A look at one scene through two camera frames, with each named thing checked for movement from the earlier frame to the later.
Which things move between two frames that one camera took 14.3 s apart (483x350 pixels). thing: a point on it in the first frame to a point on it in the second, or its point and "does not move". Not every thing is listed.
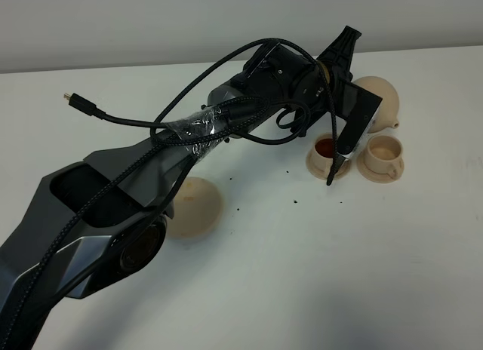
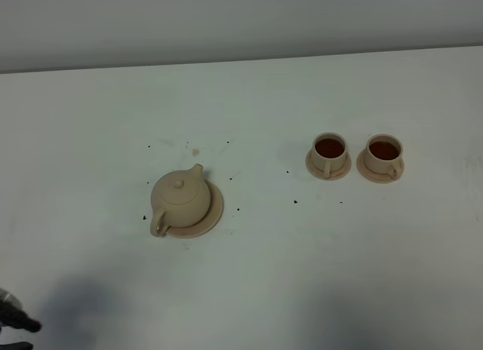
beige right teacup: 384,155 does not move
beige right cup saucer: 377,177 does not move
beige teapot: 386,115 to 179,199
